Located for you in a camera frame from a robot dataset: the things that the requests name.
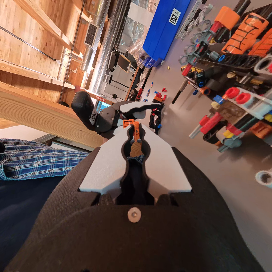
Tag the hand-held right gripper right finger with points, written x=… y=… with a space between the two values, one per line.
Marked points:
x=167 y=170

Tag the ribbed silver air duct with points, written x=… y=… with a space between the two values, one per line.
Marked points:
x=106 y=53

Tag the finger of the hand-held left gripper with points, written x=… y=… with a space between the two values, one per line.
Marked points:
x=136 y=106
x=139 y=115

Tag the large lego car chassis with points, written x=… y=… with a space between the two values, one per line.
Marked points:
x=233 y=63

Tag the clear plastic bags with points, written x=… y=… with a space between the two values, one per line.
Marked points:
x=136 y=31

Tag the scattered red lego pins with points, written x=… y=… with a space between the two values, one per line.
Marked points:
x=163 y=89

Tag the ceiling vent grille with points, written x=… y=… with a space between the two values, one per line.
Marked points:
x=91 y=34

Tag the black metal tie rod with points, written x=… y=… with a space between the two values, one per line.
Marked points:
x=27 y=43

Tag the blue plastic storage box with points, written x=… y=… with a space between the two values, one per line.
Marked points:
x=161 y=36

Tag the chair with wooden back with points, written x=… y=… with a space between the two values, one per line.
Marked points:
x=124 y=62

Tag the dark navy trousers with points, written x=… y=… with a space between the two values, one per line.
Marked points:
x=17 y=212

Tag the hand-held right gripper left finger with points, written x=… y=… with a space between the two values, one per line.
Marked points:
x=102 y=167

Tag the black lego beam assembly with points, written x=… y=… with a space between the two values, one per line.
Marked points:
x=155 y=119

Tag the corrugated silver air duct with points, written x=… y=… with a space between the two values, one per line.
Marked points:
x=99 y=21

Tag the small orange lego panel assembly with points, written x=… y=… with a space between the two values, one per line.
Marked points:
x=128 y=122

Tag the scattered small blue lego pins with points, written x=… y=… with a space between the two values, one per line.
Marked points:
x=148 y=92

